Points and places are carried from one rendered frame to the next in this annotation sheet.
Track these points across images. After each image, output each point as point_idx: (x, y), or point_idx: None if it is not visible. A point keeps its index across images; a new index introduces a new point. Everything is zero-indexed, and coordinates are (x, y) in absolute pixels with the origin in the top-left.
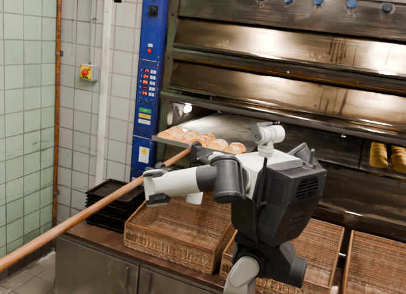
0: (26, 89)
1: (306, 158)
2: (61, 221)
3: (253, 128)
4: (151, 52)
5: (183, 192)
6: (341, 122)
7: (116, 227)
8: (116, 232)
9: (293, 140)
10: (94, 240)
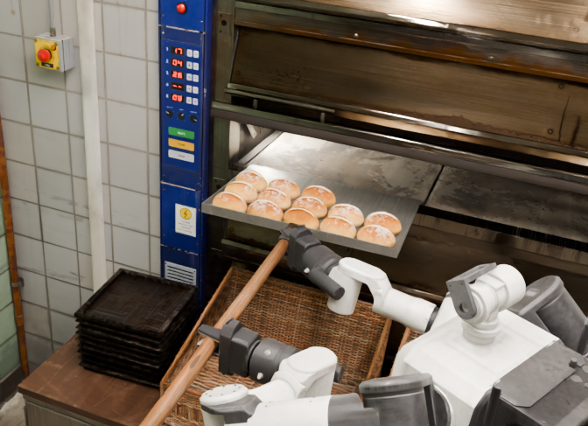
0: None
1: (564, 318)
2: (34, 332)
3: (455, 289)
4: (185, 10)
5: None
6: None
7: (143, 377)
8: (144, 385)
9: (489, 175)
10: (102, 413)
